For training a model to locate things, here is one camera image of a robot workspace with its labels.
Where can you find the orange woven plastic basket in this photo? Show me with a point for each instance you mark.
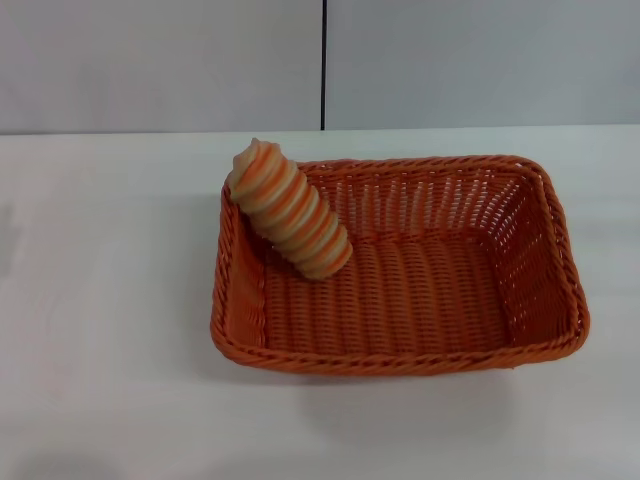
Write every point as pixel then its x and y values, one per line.
pixel 400 300

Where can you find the orange striped spiral bread roll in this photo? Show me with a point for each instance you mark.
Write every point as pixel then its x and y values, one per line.
pixel 290 220

